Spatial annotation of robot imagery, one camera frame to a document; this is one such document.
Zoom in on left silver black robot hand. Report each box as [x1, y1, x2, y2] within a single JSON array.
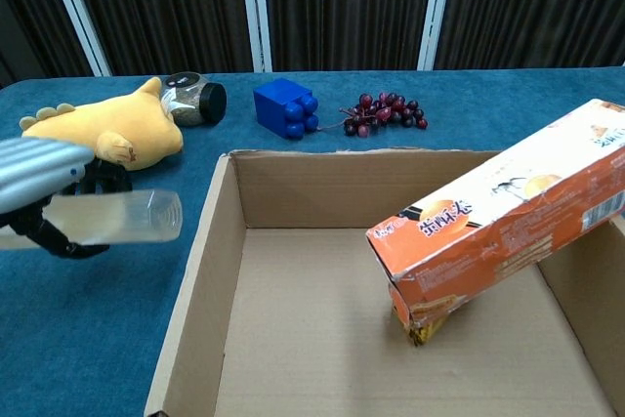
[[0, 137, 134, 260]]

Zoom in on clear plastic tube container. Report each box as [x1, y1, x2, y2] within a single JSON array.
[[0, 188, 184, 251]]

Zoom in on yellow plush dinosaur toy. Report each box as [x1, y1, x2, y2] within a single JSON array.
[[20, 76, 185, 173]]

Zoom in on gold snack packet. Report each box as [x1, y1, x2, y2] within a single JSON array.
[[390, 289, 451, 348]]

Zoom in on orange cookie box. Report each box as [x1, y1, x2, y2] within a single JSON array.
[[365, 98, 625, 340]]

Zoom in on blue toy building block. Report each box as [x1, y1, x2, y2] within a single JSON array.
[[252, 77, 320, 141]]

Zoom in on brown open cardboard box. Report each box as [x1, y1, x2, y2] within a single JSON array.
[[143, 146, 625, 417]]

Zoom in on dark brown pleated curtain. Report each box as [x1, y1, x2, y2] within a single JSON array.
[[263, 0, 436, 72], [65, 0, 255, 77], [0, 0, 99, 89], [436, 0, 625, 71]]

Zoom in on glass spice jar black lid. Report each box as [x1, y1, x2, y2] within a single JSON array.
[[159, 71, 229, 128]]

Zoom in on blue table cloth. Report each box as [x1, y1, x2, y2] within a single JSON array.
[[0, 64, 625, 417]]

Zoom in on purple artificial grape bunch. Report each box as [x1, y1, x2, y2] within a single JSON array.
[[316, 91, 430, 139]]

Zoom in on white partition frame post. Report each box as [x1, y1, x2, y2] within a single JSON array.
[[417, 0, 457, 71], [41, 0, 112, 77], [238, 0, 273, 73]]

